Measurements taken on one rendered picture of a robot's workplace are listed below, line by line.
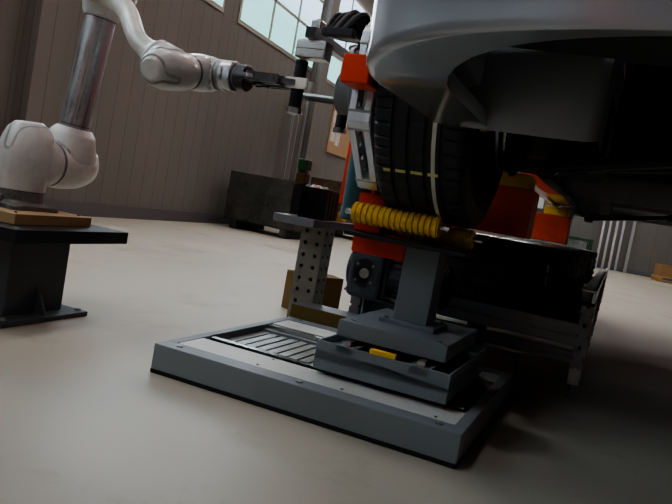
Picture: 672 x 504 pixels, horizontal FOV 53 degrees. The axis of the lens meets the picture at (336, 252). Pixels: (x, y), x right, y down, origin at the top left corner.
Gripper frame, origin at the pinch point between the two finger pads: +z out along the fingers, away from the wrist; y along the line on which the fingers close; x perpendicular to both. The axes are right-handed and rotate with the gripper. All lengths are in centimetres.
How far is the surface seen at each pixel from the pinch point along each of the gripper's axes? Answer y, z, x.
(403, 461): 28, 55, -83
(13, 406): 67, -18, -83
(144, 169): -383, -351, -34
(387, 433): 23, 49, -80
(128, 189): -362, -350, -56
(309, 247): -73, -21, -50
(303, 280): -73, -21, -63
